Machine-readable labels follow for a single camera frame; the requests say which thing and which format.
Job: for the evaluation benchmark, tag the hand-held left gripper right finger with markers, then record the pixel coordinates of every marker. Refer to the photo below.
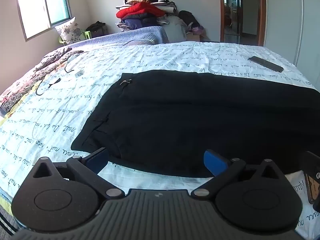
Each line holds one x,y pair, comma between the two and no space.
214,162

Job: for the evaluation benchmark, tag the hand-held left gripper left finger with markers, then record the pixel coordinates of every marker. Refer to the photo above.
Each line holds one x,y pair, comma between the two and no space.
98,159

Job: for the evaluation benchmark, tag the black pants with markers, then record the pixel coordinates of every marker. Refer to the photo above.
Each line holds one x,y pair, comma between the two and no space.
180,115

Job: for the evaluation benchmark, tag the white script printed quilt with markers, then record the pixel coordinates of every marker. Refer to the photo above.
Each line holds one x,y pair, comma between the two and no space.
50,120

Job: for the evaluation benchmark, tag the white charger plug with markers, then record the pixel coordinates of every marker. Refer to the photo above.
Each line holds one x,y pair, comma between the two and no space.
78,75

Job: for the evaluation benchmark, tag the zebra patterned blanket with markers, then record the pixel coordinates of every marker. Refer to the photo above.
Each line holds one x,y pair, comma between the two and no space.
37,77

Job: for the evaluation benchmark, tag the black smartphone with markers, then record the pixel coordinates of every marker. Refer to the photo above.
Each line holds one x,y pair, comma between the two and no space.
265,64

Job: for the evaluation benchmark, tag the green plastic chair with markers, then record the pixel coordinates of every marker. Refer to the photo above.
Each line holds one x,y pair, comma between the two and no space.
86,34

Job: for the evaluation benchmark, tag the light blue waffle blanket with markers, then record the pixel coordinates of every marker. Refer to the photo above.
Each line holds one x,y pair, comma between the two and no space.
130,35

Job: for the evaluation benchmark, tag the black duffel bag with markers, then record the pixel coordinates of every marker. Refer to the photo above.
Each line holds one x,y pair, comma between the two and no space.
97,29

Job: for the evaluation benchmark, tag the floral pillow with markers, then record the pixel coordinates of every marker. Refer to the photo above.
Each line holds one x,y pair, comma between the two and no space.
69,30

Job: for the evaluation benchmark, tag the pink purple cloth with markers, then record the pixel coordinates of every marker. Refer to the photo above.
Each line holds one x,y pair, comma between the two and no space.
197,30

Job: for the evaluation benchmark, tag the plaid cloth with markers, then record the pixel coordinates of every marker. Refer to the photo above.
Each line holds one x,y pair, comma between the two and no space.
122,27

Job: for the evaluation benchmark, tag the grey cloth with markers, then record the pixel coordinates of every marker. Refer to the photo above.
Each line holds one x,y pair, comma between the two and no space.
175,30

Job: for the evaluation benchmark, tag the navy puffer jacket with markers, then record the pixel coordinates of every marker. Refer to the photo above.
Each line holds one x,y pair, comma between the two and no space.
141,22

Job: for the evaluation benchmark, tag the black backpack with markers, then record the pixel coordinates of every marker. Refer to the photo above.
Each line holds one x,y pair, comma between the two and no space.
188,18

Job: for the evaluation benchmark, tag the white wardrobe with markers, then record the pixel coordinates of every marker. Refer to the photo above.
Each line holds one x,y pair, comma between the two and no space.
292,20

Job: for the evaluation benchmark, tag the red puffer jacket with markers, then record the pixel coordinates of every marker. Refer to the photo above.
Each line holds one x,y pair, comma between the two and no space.
140,10

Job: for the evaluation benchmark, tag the sliding glass window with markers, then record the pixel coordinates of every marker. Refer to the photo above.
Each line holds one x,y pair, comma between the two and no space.
40,7

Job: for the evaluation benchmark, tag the folded beige and white clothes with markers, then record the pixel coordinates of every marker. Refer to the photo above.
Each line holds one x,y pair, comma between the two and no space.
150,0

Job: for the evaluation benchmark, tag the wooden door frame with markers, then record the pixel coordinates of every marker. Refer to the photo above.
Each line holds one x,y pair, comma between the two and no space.
261,12

